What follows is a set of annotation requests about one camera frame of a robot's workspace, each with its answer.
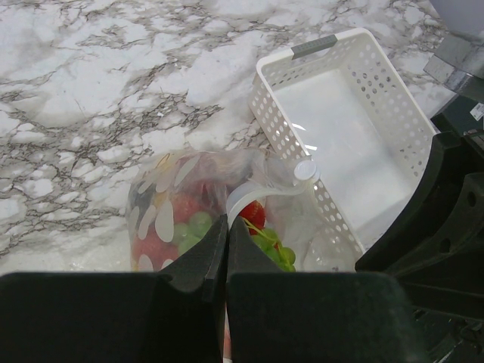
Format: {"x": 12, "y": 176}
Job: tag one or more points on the clear zip top bag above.
{"x": 253, "y": 181}

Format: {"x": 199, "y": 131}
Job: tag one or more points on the green grape bunch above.
{"x": 272, "y": 246}

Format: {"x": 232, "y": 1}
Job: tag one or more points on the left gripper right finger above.
{"x": 278, "y": 316}

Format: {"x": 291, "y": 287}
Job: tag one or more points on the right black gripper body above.
{"x": 450, "y": 319}

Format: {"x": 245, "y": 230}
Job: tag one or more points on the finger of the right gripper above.
{"x": 438, "y": 237}

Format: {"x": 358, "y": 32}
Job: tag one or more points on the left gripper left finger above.
{"x": 174, "y": 315}

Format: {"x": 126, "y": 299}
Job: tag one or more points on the aluminium rail frame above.
{"x": 458, "y": 65}

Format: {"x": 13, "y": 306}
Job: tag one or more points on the white plastic basket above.
{"x": 339, "y": 102}

